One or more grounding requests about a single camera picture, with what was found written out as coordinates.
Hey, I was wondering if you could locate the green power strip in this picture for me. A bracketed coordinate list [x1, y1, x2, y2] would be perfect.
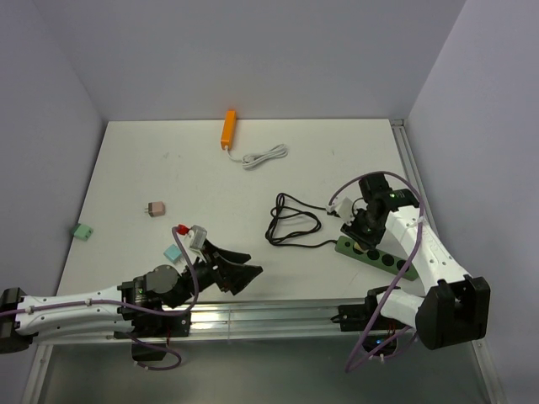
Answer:
[334, 236, 406, 275]

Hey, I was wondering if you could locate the orange power strip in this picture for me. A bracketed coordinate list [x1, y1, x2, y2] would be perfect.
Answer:
[220, 109, 237, 151]

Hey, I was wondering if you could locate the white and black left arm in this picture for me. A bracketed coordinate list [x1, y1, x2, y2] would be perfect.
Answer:
[1, 241, 263, 354]

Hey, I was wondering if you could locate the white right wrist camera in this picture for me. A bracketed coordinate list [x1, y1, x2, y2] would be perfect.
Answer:
[326, 197, 354, 224]

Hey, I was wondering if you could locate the aluminium front rail frame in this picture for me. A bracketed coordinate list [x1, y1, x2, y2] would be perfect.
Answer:
[20, 294, 483, 404]

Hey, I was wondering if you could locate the green plug adapter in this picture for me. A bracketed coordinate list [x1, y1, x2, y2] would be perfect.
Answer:
[71, 223, 93, 241]

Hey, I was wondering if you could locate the white power cable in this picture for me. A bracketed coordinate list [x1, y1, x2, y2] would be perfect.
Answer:
[225, 143, 290, 171]

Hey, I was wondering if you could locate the yellow USB plug adapter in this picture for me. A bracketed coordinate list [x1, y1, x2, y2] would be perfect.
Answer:
[354, 242, 366, 253]

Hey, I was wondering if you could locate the pink and brown plug adapter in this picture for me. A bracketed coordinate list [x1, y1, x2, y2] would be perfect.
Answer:
[144, 201, 166, 217]

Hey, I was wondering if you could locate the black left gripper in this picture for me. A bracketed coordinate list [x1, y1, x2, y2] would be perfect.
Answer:
[168, 238, 263, 308]

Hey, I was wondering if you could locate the aluminium right rail frame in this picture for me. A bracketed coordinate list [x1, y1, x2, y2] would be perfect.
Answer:
[389, 120, 508, 404]

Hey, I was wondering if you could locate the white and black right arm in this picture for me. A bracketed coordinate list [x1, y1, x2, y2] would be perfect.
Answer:
[338, 172, 491, 350]

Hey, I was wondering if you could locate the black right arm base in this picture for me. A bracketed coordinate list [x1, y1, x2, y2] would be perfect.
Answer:
[331, 286, 404, 351]

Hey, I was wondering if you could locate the light blue plug adapter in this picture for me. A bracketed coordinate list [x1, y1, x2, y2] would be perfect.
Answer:
[163, 244, 184, 265]

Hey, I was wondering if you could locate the black power cable with plug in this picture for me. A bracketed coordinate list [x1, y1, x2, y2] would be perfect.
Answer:
[264, 192, 338, 248]

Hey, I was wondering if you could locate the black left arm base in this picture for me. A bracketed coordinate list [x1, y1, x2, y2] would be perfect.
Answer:
[113, 312, 191, 364]

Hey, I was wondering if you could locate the aluminium rail frame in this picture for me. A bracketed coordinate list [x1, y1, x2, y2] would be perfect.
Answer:
[389, 120, 508, 404]
[20, 294, 483, 404]

